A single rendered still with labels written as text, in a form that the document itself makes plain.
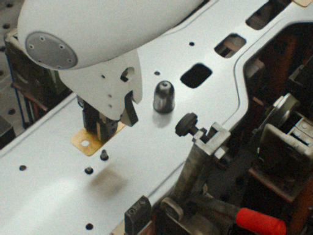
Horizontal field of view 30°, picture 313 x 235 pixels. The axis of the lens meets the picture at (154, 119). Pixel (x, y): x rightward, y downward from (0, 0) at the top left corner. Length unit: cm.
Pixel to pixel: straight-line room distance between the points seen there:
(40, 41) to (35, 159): 37
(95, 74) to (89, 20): 18
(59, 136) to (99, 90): 22
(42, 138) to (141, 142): 14
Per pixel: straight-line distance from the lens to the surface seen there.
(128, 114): 68
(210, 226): 73
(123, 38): 47
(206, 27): 100
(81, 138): 77
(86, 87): 67
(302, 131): 81
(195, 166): 62
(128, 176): 82
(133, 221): 57
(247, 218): 65
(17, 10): 147
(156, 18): 46
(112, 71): 62
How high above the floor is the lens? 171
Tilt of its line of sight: 54 degrees down
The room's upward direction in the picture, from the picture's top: 3 degrees clockwise
